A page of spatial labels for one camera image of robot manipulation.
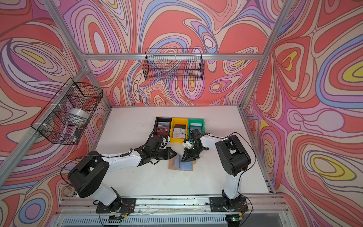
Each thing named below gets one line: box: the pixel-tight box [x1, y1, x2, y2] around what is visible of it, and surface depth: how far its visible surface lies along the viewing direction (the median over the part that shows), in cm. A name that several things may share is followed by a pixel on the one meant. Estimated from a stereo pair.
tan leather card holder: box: [168, 154, 196, 172], surface depth 88 cm
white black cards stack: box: [172, 123, 187, 139], surface depth 103 cm
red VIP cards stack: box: [156, 121, 171, 137], surface depth 106 cm
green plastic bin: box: [187, 118, 206, 139], surface depth 103 cm
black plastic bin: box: [152, 117, 173, 138], surface depth 103 cm
